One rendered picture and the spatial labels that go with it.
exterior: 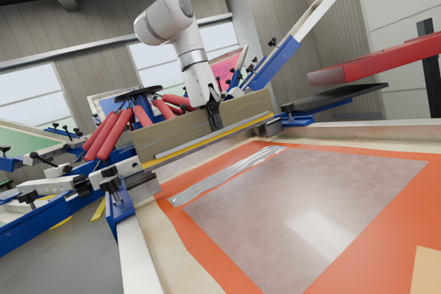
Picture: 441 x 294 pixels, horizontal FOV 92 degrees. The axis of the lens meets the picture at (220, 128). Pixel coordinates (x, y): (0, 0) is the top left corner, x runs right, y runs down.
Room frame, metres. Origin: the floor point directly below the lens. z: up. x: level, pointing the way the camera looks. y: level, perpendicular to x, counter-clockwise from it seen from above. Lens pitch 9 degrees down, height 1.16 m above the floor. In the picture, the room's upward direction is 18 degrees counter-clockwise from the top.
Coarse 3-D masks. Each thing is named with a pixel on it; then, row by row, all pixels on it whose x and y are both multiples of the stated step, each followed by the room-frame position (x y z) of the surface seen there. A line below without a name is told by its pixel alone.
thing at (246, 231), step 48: (240, 192) 0.42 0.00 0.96; (288, 192) 0.36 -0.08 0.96; (192, 240) 0.31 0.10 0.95; (240, 240) 0.28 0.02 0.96; (288, 240) 0.25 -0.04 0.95; (336, 240) 0.23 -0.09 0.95; (384, 240) 0.21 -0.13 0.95; (432, 240) 0.19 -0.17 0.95; (240, 288) 0.20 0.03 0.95; (288, 288) 0.19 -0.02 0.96; (336, 288) 0.17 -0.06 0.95; (384, 288) 0.16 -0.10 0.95
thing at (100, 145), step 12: (168, 96) 1.28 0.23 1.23; (180, 96) 1.41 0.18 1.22; (120, 108) 1.31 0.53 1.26; (132, 108) 1.49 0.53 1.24; (168, 108) 1.18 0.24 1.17; (192, 108) 1.29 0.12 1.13; (108, 120) 1.23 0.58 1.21; (120, 120) 1.14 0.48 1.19; (132, 120) 1.55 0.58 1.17; (144, 120) 1.08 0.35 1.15; (96, 132) 1.31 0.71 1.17; (108, 132) 1.19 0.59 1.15; (120, 132) 1.11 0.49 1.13; (84, 144) 1.32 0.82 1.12; (96, 144) 1.12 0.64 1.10; (108, 144) 1.04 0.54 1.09; (96, 156) 1.01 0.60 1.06; (108, 156) 1.03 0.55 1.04
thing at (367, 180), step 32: (224, 160) 0.66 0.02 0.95; (288, 160) 0.50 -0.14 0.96; (320, 160) 0.45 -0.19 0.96; (352, 160) 0.40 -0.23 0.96; (384, 160) 0.37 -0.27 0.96; (416, 160) 0.33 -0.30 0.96; (320, 192) 0.33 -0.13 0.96; (352, 192) 0.30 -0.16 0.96; (384, 192) 0.28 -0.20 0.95; (416, 192) 0.26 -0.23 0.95; (416, 224) 0.21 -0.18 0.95
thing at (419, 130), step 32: (288, 128) 0.69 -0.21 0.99; (320, 128) 0.58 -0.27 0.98; (352, 128) 0.50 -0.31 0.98; (384, 128) 0.44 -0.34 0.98; (416, 128) 0.39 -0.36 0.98; (192, 160) 0.74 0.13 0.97; (128, 224) 0.36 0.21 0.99; (128, 256) 0.27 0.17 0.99; (128, 288) 0.21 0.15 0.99; (160, 288) 0.20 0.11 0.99
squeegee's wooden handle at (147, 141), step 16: (240, 96) 0.60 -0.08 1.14; (256, 96) 0.62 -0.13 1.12; (192, 112) 0.54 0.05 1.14; (224, 112) 0.57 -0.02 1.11; (240, 112) 0.59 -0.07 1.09; (256, 112) 0.62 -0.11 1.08; (144, 128) 0.48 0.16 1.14; (160, 128) 0.49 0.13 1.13; (176, 128) 0.51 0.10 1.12; (192, 128) 0.53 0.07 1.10; (208, 128) 0.55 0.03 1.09; (144, 144) 0.47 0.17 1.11; (160, 144) 0.49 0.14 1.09; (176, 144) 0.50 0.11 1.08; (144, 160) 0.47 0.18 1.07
